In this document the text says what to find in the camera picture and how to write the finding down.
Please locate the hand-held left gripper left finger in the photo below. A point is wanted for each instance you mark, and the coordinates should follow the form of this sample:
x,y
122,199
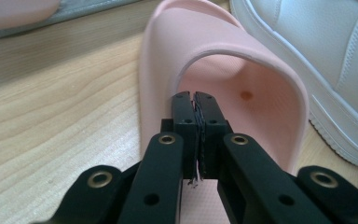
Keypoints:
x,y
185,124

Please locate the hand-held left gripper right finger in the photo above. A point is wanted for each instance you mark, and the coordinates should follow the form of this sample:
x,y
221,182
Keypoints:
x,y
213,130

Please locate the pink rubber slipper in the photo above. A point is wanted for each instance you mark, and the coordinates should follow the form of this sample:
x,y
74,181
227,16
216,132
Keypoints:
x,y
12,12
180,37

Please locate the white lace-up sneaker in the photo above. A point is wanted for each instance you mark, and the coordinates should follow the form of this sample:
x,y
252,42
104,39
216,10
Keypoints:
x,y
307,37

